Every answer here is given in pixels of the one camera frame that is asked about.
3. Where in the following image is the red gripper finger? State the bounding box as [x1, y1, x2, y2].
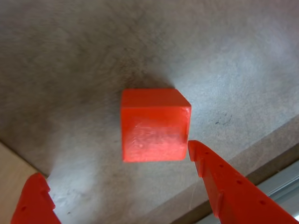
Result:
[187, 140, 299, 224]
[10, 172, 62, 224]

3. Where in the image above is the red wooden cube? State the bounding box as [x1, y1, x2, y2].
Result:
[121, 88, 192, 163]

